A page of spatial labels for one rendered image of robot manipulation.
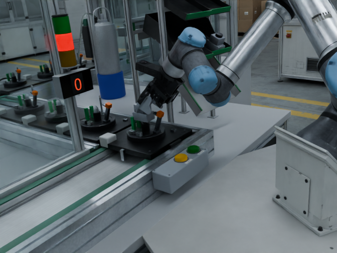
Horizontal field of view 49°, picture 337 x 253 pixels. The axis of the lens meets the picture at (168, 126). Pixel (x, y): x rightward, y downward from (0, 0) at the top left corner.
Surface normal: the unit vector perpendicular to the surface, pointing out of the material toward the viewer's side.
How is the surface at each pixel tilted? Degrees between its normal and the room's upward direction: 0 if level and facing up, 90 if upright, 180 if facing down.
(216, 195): 0
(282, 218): 0
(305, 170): 90
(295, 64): 90
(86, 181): 0
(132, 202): 90
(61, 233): 90
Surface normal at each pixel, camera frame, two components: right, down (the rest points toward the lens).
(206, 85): 0.33, 0.80
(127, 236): -0.09, -0.93
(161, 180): -0.61, 0.33
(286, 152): -0.93, 0.21
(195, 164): 0.79, 0.15
